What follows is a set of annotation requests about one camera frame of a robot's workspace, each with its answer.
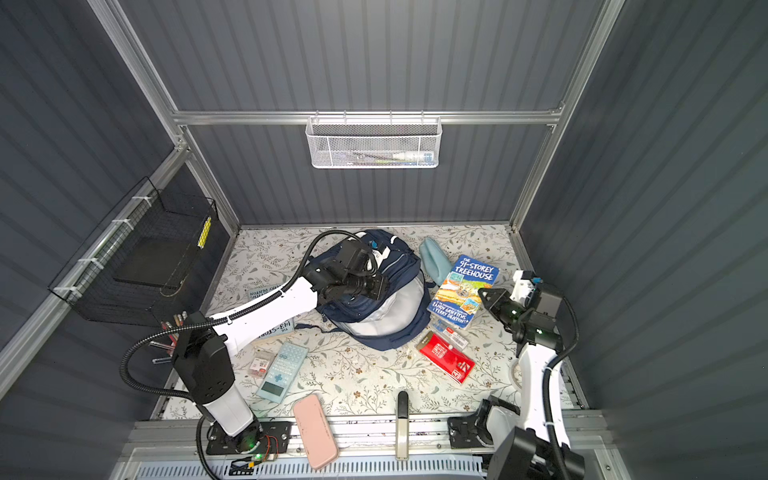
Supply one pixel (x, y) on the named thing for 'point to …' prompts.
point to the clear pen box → (447, 331)
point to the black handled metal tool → (402, 427)
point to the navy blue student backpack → (396, 320)
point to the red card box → (445, 357)
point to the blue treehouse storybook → (458, 299)
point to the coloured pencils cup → (177, 320)
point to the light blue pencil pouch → (436, 260)
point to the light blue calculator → (282, 372)
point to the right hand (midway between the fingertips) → (486, 294)
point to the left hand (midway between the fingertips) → (390, 282)
